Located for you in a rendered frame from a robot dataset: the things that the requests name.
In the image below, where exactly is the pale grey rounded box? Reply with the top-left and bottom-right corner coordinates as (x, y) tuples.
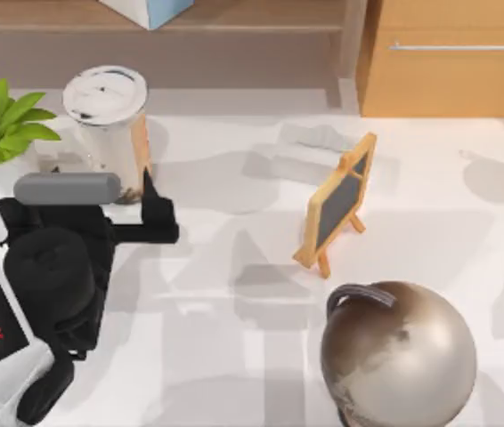
(12, 172), (123, 206)

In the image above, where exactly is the white cup with lid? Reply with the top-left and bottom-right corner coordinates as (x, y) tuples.
(61, 65), (156, 205)

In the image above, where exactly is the green leafy plant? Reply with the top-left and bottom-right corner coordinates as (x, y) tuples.
(0, 78), (62, 169)

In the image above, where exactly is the wooden framed blackboard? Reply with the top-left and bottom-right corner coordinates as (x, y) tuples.
(292, 131), (378, 278)

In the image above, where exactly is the wooden open shelf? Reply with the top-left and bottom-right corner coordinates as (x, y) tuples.
(0, 0), (370, 91)

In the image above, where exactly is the blue and white box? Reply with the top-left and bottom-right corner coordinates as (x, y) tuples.
(100, 0), (196, 32)

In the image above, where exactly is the round silver kettle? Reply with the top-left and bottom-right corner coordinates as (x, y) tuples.
(319, 279), (478, 427)

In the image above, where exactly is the wooden cupboard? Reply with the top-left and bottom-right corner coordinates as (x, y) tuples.
(357, 0), (504, 118)

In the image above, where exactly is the long metal handle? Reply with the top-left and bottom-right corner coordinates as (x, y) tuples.
(389, 41), (504, 52)

